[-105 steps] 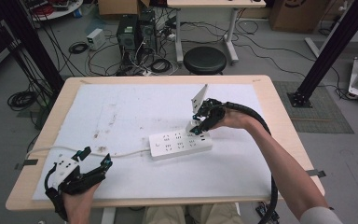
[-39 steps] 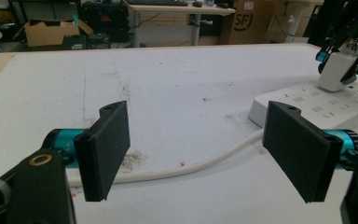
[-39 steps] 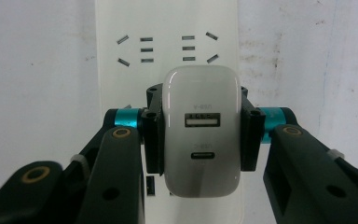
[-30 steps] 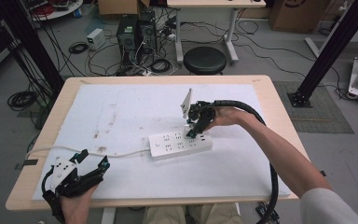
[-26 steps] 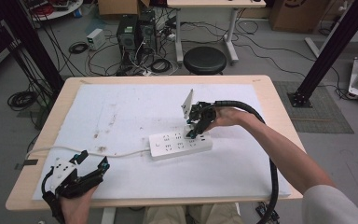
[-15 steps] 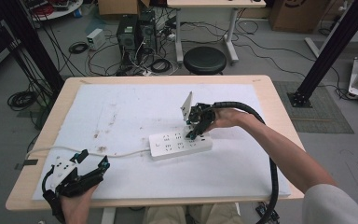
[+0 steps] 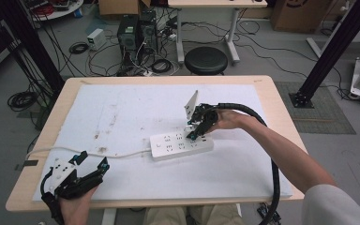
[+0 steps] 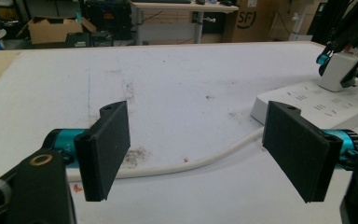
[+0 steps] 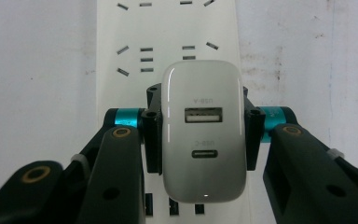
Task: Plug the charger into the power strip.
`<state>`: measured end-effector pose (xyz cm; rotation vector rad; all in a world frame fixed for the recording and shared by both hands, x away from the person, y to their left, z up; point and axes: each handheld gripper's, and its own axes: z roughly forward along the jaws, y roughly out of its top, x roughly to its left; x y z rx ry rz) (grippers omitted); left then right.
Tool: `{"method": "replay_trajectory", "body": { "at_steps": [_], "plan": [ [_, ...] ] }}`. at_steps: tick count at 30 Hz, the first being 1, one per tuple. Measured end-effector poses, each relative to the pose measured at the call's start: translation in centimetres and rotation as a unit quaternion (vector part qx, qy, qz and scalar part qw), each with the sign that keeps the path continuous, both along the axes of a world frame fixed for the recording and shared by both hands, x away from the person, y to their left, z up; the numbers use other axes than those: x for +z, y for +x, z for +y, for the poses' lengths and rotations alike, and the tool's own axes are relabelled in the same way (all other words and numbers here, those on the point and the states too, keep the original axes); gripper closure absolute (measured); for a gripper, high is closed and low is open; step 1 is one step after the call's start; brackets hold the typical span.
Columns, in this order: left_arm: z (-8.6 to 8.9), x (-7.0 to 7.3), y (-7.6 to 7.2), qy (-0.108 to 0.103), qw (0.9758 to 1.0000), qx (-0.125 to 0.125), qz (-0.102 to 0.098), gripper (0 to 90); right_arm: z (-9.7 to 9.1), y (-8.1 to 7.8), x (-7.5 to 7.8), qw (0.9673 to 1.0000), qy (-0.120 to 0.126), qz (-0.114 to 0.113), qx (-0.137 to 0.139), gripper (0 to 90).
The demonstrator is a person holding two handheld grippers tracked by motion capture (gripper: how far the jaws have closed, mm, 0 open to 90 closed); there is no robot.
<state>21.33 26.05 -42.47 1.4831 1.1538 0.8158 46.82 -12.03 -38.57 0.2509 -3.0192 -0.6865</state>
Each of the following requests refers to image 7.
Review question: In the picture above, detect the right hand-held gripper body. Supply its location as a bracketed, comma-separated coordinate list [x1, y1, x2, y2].
[184, 89, 220, 136]

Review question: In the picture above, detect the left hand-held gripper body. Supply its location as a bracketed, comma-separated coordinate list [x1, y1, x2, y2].
[47, 157, 105, 201]

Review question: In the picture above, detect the white power strip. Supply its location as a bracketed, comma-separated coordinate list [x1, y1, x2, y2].
[149, 126, 216, 162]

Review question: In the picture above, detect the person's right hand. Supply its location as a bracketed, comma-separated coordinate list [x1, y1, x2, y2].
[210, 109, 251, 134]

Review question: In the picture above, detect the person's left hand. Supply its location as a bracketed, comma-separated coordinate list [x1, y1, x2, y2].
[58, 185, 100, 225]

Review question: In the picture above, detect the black tape strip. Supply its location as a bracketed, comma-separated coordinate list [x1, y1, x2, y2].
[14, 159, 39, 172]

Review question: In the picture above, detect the white table leg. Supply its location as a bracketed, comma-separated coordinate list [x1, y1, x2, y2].
[100, 208, 118, 225]

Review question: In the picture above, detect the white foam mat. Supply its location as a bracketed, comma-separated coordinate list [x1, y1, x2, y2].
[32, 83, 294, 203]

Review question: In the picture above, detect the black round stool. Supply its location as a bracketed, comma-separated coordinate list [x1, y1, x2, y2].
[184, 46, 229, 76]

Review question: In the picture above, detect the light wooden table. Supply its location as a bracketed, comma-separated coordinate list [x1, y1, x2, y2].
[5, 74, 309, 213]

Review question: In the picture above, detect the person's left leg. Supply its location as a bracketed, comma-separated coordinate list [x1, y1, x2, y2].
[140, 205, 188, 225]

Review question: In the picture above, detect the person's leg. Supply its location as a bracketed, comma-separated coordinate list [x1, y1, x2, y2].
[140, 205, 188, 225]
[188, 203, 246, 225]

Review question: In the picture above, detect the person's right leg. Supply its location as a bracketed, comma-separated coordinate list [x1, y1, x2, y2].
[188, 203, 246, 225]

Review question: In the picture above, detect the black computer tower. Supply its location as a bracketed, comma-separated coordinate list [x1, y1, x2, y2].
[116, 13, 141, 53]
[138, 9, 159, 54]

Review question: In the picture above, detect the white-legged desk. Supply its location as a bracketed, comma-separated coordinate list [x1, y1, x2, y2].
[167, 0, 268, 67]

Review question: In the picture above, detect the white power supply box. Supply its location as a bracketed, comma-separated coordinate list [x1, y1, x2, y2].
[86, 27, 108, 52]

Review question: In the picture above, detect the grey floor mat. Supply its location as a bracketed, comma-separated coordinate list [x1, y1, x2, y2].
[274, 81, 357, 136]

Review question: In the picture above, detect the black metal stand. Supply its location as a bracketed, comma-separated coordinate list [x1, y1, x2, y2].
[288, 0, 360, 110]
[0, 0, 66, 94]

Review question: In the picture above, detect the small cardboard box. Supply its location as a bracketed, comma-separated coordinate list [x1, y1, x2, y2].
[97, 0, 151, 17]

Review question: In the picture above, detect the large cardboard box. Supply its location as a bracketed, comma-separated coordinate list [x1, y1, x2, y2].
[269, 0, 333, 35]

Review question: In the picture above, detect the round white table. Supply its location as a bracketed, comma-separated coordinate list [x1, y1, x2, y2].
[21, 0, 85, 23]

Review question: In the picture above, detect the person's white sleeve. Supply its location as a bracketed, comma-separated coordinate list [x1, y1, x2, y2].
[301, 183, 360, 225]

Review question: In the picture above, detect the white power strip cable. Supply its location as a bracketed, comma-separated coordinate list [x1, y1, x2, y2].
[24, 145, 153, 159]

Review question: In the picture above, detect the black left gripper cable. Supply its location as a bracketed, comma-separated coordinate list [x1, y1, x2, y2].
[39, 169, 66, 225]

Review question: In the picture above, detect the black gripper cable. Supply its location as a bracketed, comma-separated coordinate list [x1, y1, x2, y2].
[39, 169, 66, 225]
[211, 101, 282, 225]

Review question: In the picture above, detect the coiled black cable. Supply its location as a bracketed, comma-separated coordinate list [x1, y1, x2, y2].
[67, 41, 90, 55]
[7, 90, 39, 113]
[149, 58, 173, 75]

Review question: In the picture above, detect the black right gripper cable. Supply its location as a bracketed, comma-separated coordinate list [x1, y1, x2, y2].
[211, 101, 282, 225]

